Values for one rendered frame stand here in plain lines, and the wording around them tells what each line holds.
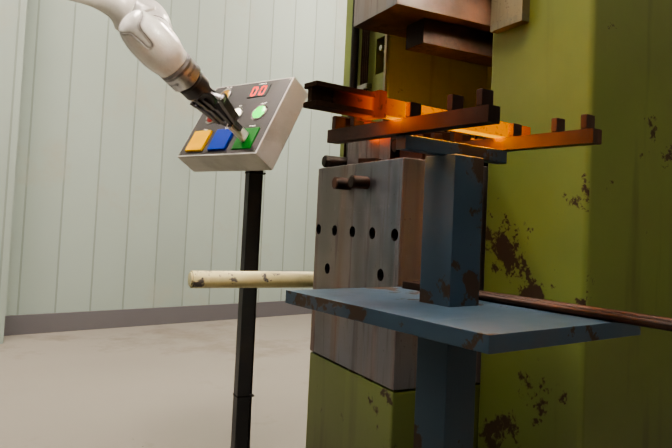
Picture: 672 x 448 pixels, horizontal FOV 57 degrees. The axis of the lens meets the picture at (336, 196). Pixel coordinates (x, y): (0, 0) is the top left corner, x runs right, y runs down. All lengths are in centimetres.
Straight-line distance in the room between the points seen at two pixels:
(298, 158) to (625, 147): 422
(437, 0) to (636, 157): 58
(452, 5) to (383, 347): 79
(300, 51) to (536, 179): 431
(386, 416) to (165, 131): 364
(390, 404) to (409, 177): 43
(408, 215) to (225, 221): 372
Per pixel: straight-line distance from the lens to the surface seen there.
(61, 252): 440
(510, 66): 131
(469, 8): 156
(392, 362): 123
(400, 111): 83
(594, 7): 120
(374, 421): 131
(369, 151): 144
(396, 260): 121
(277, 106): 178
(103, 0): 168
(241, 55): 505
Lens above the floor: 78
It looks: 2 degrees up
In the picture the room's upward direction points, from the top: 3 degrees clockwise
